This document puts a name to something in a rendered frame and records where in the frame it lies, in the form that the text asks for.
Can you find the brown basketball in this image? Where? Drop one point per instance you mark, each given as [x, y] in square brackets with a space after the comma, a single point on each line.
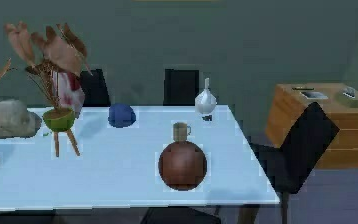
[182, 166]

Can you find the brown grey mug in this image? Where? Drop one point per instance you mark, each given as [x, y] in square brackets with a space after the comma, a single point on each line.
[180, 132]

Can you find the black chair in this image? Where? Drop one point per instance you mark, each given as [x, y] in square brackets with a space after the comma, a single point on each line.
[303, 146]
[181, 87]
[95, 89]

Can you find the small black object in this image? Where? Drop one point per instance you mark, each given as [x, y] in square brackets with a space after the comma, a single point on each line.
[207, 117]

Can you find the white vase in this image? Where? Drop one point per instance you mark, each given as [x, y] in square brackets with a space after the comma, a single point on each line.
[205, 100]

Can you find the blue round bowl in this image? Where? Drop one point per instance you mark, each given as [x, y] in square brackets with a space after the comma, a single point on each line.
[121, 115]

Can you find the pale blue table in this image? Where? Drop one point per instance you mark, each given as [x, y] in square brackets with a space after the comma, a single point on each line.
[120, 173]

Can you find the red white cloth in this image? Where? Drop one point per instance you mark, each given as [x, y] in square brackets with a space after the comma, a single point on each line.
[70, 93]

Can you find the black thin pen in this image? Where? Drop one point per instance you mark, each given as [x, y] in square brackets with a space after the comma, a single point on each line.
[303, 88]

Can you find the brown house plant green pot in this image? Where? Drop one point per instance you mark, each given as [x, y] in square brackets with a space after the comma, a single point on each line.
[56, 76]

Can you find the grey flat book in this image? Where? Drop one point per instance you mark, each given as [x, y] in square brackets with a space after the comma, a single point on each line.
[314, 95]

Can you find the wooden chest of drawers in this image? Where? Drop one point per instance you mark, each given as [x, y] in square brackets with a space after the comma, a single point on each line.
[343, 133]

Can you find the grey stone lump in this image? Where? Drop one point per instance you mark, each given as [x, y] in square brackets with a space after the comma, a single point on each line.
[9, 118]

